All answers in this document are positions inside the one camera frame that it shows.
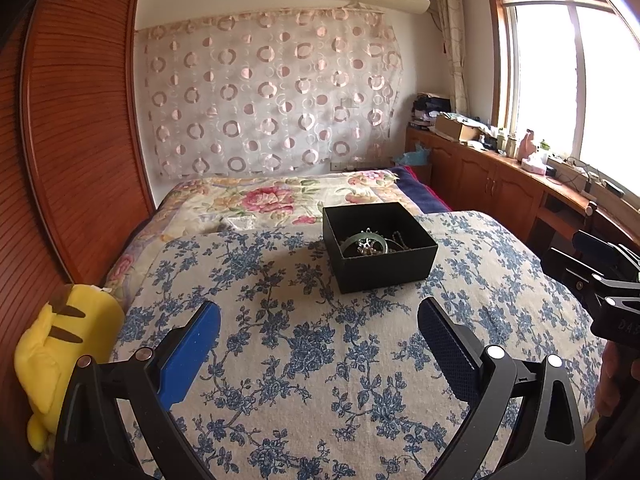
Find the pile of dark clutter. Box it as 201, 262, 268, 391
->
410, 92, 454, 129

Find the blue plastic bag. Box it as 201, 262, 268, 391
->
405, 142, 434, 167

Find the white crumpled cloth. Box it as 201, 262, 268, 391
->
220, 215, 257, 232

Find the dark blue red blanket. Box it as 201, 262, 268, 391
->
390, 165, 454, 217

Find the pink floral quilt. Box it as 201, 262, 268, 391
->
102, 170, 426, 303

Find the pink figurine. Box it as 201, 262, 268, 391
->
519, 129, 541, 159

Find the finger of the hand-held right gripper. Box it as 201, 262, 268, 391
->
590, 272, 640, 349
572, 230, 640, 286

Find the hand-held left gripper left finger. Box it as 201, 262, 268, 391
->
52, 302, 222, 480

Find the wooden cabinet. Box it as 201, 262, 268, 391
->
405, 125, 640, 262

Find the window curtain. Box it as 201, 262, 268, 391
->
432, 0, 474, 119

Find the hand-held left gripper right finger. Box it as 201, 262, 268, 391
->
417, 296, 586, 480

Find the silver leaf brooch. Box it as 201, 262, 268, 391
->
356, 230, 384, 256

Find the window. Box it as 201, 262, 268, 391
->
485, 0, 640, 202

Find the blue floral blanket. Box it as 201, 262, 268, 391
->
107, 210, 608, 480

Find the yellow plush toy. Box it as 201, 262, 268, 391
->
14, 284, 126, 454

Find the cardboard box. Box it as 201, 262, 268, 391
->
434, 111, 484, 142

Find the circle pattern wall curtain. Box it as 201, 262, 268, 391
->
135, 7, 405, 179

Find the person's right hand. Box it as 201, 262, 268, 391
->
596, 344, 640, 418

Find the black jewelry box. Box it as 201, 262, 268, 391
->
322, 201, 439, 295

